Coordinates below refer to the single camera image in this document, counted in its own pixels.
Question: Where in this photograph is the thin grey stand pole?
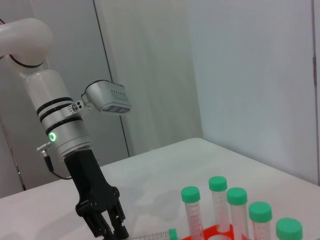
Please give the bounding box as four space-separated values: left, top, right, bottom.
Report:
0 116 26 191

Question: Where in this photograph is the tall white cabinet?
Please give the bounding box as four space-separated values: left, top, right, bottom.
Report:
32 0 204 161

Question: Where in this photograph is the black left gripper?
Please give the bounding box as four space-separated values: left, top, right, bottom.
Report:
63 147 130 240

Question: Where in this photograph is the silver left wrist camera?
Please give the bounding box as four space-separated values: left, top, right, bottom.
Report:
81 79 133 116

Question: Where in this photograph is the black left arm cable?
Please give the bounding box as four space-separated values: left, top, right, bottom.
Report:
36 140 74 181

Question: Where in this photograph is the clear tube green cap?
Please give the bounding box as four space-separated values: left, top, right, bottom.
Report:
128 228 179 240
180 186 204 238
248 201 273 240
208 176 232 232
275 217 304 240
226 187 249 238

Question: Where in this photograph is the orange test tube rack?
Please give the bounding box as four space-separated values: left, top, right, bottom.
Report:
179 223 251 240

